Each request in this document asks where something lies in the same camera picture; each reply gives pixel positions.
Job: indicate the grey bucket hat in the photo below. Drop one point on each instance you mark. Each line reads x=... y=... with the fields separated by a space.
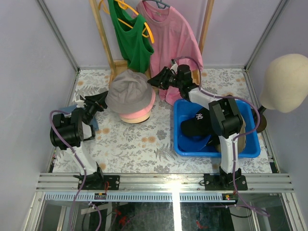
x=129 y=92

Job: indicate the green tank top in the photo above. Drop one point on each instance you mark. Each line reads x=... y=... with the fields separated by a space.
x=130 y=32

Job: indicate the pink t-shirt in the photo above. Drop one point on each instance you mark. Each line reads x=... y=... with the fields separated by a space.
x=173 y=38

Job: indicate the folded blue cloth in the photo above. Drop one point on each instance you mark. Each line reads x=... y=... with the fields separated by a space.
x=69 y=109

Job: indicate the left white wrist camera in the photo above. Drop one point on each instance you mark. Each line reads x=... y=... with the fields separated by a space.
x=80 y=101

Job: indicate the wooden clothes rack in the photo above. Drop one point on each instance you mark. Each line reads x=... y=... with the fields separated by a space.
x=118 y=66

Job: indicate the khaki hat in bin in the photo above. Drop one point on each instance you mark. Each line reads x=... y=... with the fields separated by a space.
x=241 y=141

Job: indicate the grey blue hanger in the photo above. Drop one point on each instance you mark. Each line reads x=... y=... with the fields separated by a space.
x=160 y=4

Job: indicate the pink bucket hat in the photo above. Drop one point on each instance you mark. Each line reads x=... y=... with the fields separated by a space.
x=141 y=112

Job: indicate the black baseball cap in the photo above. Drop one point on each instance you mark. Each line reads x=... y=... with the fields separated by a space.
x=199 y=125

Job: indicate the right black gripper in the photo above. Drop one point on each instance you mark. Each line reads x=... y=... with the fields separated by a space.
x=160 y=80

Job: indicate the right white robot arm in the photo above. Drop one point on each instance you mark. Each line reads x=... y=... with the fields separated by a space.
x=218 y=117

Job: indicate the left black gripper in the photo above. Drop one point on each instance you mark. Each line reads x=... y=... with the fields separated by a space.
x=91 y=103

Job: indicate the blue cap in bin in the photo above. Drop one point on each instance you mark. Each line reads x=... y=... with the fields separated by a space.
x=192 y=144

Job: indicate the aluminium rail base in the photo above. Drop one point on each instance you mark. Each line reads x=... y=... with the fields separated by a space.
x=161 y=188

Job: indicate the peach bucket hat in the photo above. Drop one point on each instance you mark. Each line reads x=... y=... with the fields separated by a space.
x=136 y=120

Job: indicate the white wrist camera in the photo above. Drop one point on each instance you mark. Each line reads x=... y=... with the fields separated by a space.
x=174 y=67
x=80 y=101

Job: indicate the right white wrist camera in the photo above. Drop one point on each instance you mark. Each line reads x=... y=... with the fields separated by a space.
x=174 y=67

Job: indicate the blue plastic bin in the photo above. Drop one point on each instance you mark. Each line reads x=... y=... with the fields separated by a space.
x=184 y=110

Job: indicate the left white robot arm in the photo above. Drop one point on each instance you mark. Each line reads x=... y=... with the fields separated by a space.
x=70 y=130

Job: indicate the beige mannequin head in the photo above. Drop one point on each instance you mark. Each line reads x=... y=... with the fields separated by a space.
x=285 y=86

